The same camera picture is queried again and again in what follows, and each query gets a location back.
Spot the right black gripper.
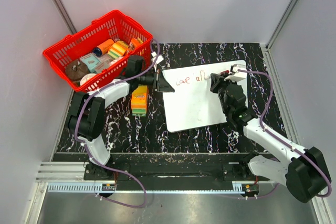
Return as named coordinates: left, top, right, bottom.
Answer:
left=210, top=72, right=238, bottom=115

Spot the white whiteboard black frame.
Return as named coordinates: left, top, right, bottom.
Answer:
left=163, top=60, right=246, bottom=132

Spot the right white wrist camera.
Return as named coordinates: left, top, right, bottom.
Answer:
left=224, top=64, right=247, bottom=82

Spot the pink white packet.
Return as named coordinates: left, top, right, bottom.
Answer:
left=94, top=54, right=122, bottom=73

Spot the stacked colourful sponge pack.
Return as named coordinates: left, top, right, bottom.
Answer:
left=131, top=86, right=149, bottom=116

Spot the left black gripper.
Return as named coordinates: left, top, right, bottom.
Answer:
left=137, top=69, right=175, bottom=93

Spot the red capped whiteboard marker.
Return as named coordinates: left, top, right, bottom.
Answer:
left=204, top=71, right=222, bottom=79

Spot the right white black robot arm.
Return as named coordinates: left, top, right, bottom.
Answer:
left=210, top=65, right=332, bottom=203

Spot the red plastic shopping basket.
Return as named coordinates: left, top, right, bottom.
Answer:
left=43, top=10, right=153, bottom=92

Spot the white round container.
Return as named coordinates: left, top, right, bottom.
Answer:
left=79, top=73, right=97, bottom=86

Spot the orange snack box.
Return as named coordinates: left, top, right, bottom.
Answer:
left=127, top=37, right=143, bottom=53

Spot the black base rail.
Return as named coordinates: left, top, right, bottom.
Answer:
left=83, top=153, right=271, bottom=183

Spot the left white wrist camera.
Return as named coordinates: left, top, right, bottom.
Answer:
left=151, top=52, right=164, bottom=64

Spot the brown round donut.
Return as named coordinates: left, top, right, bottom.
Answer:
left=65, top=60, right=90, bottom=82

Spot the teal small box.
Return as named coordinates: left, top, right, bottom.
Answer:
left=80, top=53, right=100, bottom=73

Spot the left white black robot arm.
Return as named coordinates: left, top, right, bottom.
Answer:
left=66, top=55, right=175, bottom=180

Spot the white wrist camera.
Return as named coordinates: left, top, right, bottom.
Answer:
left=224, top=64, right=247, bottom=82
left=151, top=52, right=164, bottom=64

